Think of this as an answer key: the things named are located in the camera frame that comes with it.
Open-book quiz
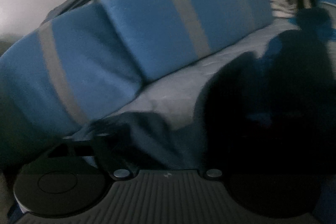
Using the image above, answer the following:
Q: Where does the left blue striped pillow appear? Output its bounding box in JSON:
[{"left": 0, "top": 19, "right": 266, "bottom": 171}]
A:
[{"left": 1, "top": 2, "right": 143, "bottom": 136}]

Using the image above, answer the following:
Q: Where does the blue striped pillow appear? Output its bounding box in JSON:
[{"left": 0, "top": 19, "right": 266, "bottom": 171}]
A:
[
  {"left": 1, "top": 2, "right": 143, "bottom": 136},
  {"left": 101, "top": 0, "right": 273, "bottom": 81}
]

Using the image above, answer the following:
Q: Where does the blue fleece jacket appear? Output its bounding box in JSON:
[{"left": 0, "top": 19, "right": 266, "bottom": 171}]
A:
[{"left": 76, "top": 7, "right": 336, "bottom": 224}]

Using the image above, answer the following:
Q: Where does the right blue striped pillow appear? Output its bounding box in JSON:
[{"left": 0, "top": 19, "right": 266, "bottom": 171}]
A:
[{"left": 101, "top": 0, "right": 273, "bottom": 81}]

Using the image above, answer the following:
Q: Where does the grey quilted bedspread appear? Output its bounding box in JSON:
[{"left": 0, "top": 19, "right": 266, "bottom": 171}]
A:
[{"left": 110, "top": 17, "right": 300, "bottom": 132}]

